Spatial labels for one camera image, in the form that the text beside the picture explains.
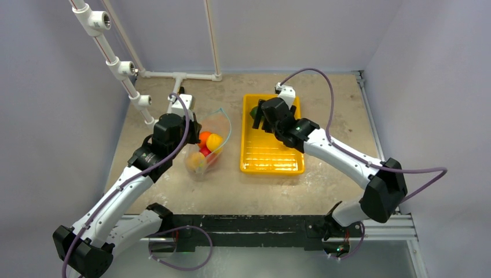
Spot white pvc pipe frame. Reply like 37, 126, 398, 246
70, 0, 222, 129

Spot green avocado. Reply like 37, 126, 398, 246
249, 106, 258, 119

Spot yellow peach with leaf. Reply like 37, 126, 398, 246
185, 152, 207, 173

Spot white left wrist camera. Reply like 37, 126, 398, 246
167, 93, 196, 118

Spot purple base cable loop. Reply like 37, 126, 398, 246
148, 225, 213, 272

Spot yellow plastic tray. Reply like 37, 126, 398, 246
239, 94, 305, 175

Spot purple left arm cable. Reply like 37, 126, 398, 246
61, 92, 192, 278

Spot red apple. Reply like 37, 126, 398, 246
199, 146, 213, 160

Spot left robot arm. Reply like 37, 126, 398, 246
53, 112, 201, 277

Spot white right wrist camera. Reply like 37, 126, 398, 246
274, 82, 296, 108

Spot clear zip top bag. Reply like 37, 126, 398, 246
184, 108, 232, 178

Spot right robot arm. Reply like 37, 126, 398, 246
256, 97, 408, 236

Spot orange fruit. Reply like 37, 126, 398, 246
197, 131, 212, 149

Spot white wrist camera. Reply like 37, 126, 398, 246
274, 82, 296, 108
167, 93, 196, 118

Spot small yellow mango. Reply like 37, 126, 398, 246
206, 133, 223, 153

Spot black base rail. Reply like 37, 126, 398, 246
136, 202, 363, 254

